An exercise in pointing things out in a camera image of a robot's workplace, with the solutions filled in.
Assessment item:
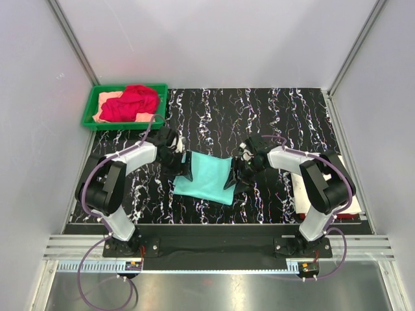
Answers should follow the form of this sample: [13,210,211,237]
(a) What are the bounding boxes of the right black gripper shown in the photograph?
[224,157,266,195]

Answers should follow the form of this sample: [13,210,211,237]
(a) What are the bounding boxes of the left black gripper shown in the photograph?
[158,150,192,182]

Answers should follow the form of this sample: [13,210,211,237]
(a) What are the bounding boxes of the teal t-shirt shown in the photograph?
[173,152,235,205]

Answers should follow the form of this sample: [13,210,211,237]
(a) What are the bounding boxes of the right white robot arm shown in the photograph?
[224,144,356,257]

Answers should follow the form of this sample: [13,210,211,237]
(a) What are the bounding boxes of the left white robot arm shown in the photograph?
[75,140,193,257]

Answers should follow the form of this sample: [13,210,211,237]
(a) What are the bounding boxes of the black marble pattern mat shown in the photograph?
[63,87,375,236]

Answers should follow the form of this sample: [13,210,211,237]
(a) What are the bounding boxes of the folded white t-shirt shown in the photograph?
[292,152,356,215]

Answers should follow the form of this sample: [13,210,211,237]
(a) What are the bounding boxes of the peach t-shirt in bin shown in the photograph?
[92,91,156,124]

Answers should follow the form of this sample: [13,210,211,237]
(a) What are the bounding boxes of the folded red t-shirt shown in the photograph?
[294,213,359,222]

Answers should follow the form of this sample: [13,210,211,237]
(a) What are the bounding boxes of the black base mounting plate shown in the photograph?
[103,224,333,259]

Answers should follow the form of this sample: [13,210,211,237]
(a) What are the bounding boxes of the red t-shirt in bin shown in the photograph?
[99,84,160,123]

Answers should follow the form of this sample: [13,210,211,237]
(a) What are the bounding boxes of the green plastic bin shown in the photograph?
[82,84,168,131]

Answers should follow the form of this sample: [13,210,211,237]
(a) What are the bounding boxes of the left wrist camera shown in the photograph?
[153,126,184,153]

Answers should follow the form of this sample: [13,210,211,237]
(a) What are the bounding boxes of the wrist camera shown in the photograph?
[239,135,276,161]
[153,126,184,153]

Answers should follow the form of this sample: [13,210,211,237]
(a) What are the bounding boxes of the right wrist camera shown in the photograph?
[239,135,276,161]

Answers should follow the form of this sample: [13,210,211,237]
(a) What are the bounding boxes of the aluminium frame rail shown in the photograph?
[44,235,395,261]

